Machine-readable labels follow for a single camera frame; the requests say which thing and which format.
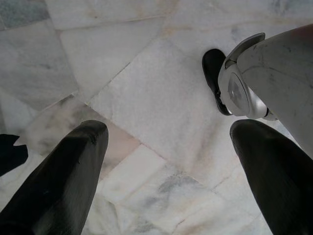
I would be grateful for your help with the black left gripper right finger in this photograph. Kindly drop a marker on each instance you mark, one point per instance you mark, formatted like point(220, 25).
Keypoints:
point(281, 183)

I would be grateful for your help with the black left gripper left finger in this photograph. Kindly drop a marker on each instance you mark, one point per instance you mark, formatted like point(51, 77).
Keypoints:
point(61, 183)

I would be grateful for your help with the navy shirt orange stripes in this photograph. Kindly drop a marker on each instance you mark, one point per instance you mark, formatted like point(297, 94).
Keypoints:
point(12, 154)

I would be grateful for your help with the silver robot left leg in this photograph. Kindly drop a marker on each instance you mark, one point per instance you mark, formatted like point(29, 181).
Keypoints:
point(281, 73)

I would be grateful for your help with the black robot left foot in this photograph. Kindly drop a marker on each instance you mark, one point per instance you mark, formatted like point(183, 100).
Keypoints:
point(211, 68)

